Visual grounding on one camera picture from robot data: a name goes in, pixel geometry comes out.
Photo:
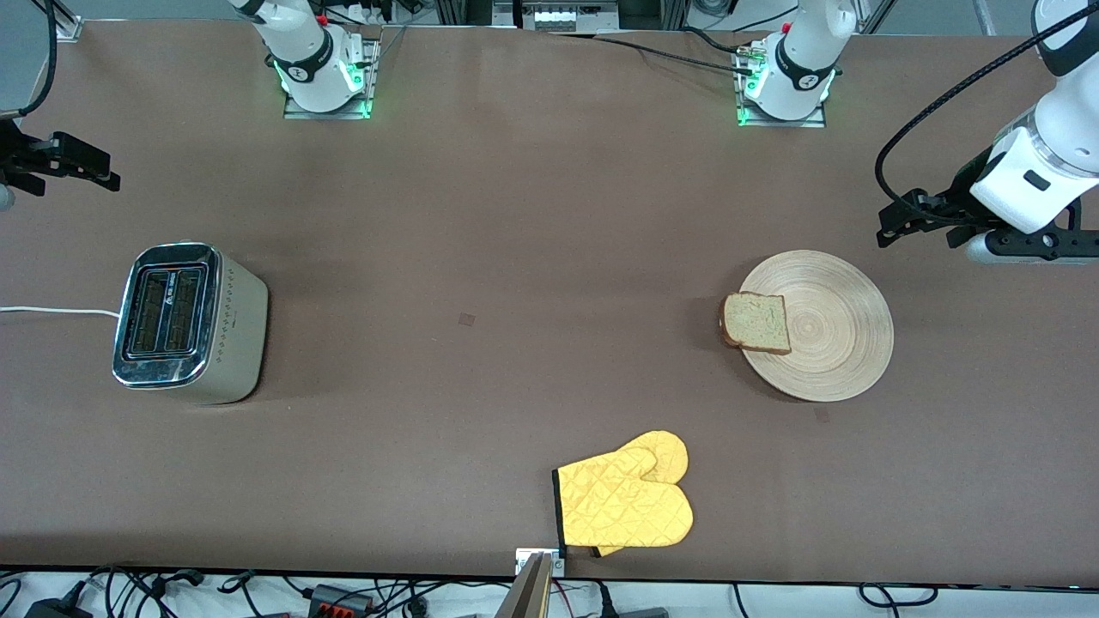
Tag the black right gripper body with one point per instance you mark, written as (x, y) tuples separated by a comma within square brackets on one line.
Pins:
[(19, 156)]

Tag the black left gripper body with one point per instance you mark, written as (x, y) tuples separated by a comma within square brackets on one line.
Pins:
[(962, 199)]

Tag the round wooden plate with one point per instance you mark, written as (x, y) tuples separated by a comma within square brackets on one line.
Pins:
[(833, 343)]

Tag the brown bread slice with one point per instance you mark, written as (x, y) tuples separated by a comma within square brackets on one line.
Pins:
[(757, 324)]

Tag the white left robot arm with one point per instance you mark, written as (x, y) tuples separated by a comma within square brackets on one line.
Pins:
[(798, 60)]

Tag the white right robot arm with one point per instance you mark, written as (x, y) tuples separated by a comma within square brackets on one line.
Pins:
[(305, 43)]

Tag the silver two-slot toaster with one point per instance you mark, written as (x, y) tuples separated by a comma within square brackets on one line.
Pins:
[(232, 343)]

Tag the yellow quilted oven mitt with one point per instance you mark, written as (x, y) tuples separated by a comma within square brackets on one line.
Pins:
[(622, 506), (670, 446)]

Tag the grey electronics box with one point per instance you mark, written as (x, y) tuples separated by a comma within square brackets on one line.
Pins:
[(562, 15)]

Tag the black power adapter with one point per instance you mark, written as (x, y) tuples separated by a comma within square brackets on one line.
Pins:
[(56, 609)]

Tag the black power plug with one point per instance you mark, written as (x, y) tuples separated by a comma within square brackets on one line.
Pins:
[(605, 601)]

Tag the red and black connector box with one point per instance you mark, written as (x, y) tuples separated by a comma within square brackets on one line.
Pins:
[(339, 599)]

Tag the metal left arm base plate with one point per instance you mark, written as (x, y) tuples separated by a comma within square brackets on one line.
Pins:
[(816, 122)]

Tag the metal table corner bracket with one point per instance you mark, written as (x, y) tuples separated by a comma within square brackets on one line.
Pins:
[(67, 28)]

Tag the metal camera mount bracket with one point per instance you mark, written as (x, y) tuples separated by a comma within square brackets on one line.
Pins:
[(524, 560)]

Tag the aluminium camera mount profile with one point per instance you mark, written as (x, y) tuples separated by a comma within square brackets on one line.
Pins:
[(525, 592)]

